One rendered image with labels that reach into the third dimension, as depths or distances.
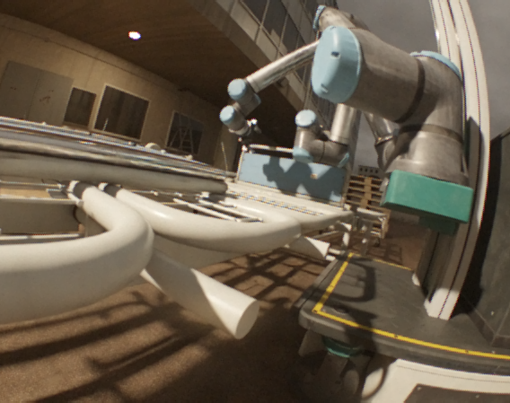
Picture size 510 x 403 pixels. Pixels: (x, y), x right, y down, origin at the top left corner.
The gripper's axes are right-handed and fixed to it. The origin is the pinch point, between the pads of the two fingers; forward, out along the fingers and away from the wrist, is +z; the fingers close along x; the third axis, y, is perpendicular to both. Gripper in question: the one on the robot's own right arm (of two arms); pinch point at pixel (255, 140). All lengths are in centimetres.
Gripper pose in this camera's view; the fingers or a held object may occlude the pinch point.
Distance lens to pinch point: 145.4
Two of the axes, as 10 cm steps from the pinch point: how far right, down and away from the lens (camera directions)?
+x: 2.8, -9.6, 0.7
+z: 4.4, 1.9, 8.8
